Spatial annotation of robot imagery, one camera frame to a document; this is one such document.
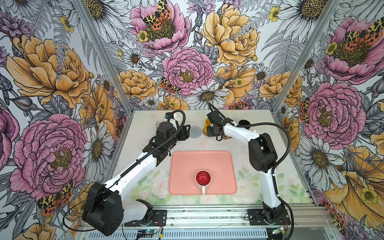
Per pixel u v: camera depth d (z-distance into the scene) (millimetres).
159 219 734
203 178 853
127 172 473
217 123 777
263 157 571
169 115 688
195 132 1084
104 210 401
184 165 919
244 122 1028
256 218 739
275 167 574
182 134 712
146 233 709
